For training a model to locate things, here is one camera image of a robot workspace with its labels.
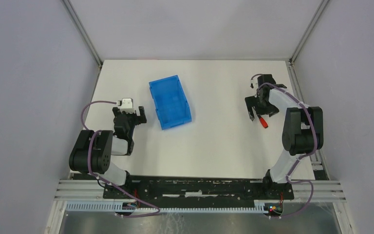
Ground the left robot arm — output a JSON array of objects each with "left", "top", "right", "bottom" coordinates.
[{"left": 69, "top": 106, "right": 147, "bottom": 199}]

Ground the blue plastic bin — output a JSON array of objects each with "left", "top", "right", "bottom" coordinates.
[{"left": 149, "top": 75, "right": 192, "bottom": 130}]

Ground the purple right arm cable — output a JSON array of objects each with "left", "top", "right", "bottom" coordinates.
[{"left": 251, "top": 73, "right": 319, "bottom": 219}]

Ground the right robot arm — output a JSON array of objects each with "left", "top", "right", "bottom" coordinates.
[{"left": 244, "top": 74, "right": 324, "bottom": 199}]

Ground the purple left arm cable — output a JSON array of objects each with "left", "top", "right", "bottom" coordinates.
[{"left": 80, "top": 100, "right": 161, "bottom": 218}]

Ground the aluminium front rail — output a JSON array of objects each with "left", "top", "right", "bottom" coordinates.
[{"left": 55, "top": 178, "right": 347, "bottom": 203}]

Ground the aluminium frame rail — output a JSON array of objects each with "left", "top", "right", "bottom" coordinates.
[
  {"left": 61, "top": 0, "right": 103, "bottom": 69},
  {"left": 285, "top": 0, "right": 331, "bottom": 181}
]

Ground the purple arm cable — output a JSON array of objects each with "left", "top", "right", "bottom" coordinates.
[
  {"left": 80, "top": 100, "right": 161, "bottom": 218},
  {"left": 251, "top": 73, "right": 319, "bottom": 219}
]

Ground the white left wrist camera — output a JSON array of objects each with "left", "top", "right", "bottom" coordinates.
[{"left": 117, "top": 98, "right": 135, "bottom": 114}]

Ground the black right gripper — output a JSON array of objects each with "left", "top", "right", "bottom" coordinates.
[{"left": 245, "top": 94, "right": 280, "bottom": 120}]

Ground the aluminium frame rail left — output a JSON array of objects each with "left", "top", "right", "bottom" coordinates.
[{"left": 61, "top": 0, "right": 103, "bottom": 69}]

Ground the white slotted cable duct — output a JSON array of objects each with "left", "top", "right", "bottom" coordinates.
[{"left": 65, "top": 201, "right": 268, "bottom": 214}]

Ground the aluminium frame rail right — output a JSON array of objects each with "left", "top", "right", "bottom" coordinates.
[{"left": 285, "top": 0, "right": 331, "bottom": 181}]

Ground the red handled screwdriver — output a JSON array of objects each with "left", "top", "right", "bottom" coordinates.
[{"left": 257, "top": 114, "right": 269, "bottom": 129}]

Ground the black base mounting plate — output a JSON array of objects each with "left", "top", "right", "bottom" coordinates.
[{"left": 103, "top": 175, "right": 295, "bottom": 209}]

